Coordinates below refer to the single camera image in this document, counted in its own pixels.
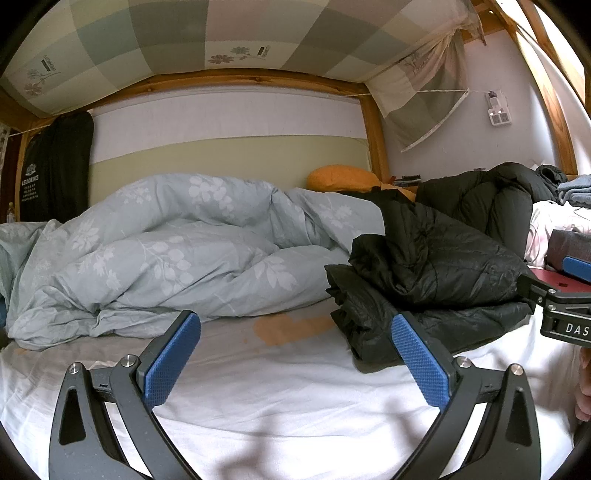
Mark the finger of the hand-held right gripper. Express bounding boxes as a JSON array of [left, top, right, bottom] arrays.
[[561, 256, 591, 283]]

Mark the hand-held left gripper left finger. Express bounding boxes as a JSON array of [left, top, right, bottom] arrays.
[[48, 310, 201, 480]]

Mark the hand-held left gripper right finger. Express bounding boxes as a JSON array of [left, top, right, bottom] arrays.
[[390, 311, 541, 480]]

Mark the dark puffer jacket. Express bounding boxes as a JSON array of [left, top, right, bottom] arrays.
[[324, 200, 543, 374]]

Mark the person's right hand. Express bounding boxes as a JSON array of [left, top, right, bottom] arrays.
[[574, 348, 591, 423]]

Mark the grey box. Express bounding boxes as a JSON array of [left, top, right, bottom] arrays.
[[545, 229, 591, 271]]

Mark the pale pink cloth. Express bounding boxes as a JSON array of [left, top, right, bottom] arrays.
[[524, 200, 591, 268]]

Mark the folded blue towel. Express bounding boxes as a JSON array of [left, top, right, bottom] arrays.
[[556, 174, 591, 206]]

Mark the light blue floral duvet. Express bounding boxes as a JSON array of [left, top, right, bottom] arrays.
[[0, 173, 386, 354]]

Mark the large black puffer coat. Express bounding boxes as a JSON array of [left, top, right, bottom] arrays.
[[413, 161, 571, 264]]

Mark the white power strip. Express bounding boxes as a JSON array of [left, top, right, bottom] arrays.
[[484, 90, 513, 126]]

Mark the orange pillow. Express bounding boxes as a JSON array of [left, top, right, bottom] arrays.
[[307, 165, 416, 201]]

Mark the black garment bag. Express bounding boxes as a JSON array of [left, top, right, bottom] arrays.
[[18, 111, 95, 222]]

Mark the sheer checked curtain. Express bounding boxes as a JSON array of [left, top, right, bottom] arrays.
[[367, 18, 472, 153]]

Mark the checkered fabric canopy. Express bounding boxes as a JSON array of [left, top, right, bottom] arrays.
[[0, 0, 485, 116]]

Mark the striped wall padding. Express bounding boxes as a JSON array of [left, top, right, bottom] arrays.
[[88, 88, 375, 210]]

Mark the wooden bed frame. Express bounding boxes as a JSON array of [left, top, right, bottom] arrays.
[[0, 0, 583, 185]]

